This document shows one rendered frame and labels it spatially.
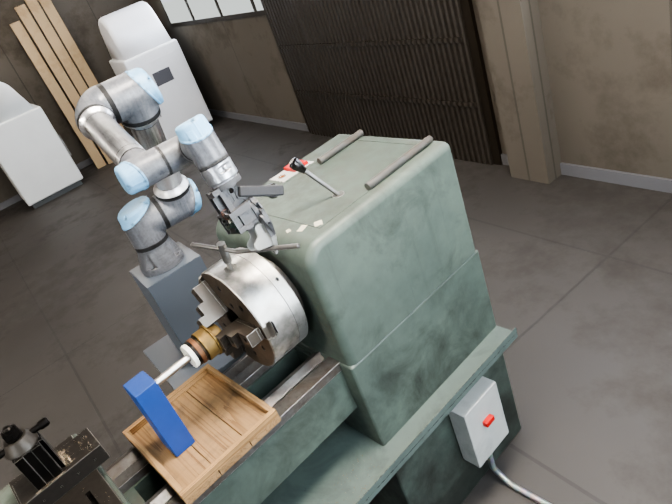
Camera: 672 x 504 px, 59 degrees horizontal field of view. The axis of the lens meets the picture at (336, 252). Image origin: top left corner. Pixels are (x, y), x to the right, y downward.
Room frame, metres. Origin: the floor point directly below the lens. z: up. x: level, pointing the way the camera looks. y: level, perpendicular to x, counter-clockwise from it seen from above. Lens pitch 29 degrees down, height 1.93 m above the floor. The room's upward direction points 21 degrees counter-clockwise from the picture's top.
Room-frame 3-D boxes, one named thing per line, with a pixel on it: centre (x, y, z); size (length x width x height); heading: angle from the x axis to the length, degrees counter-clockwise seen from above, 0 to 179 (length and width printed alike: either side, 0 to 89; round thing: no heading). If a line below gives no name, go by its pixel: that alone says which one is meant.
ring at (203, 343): (1.31, 0.41, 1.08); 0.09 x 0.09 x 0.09; 32
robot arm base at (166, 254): (1.84, 0.56, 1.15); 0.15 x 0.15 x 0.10
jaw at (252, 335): (1.27, 0.30, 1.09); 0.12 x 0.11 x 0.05; 32
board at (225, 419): (1.24, 0.51, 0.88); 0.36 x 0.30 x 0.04; 32
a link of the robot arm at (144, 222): (1.84, 0.55, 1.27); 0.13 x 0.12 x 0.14; 113
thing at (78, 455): (1.14, 0.82, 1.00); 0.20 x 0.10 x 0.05; 122
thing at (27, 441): (1.12, 0.85, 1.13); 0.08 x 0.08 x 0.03
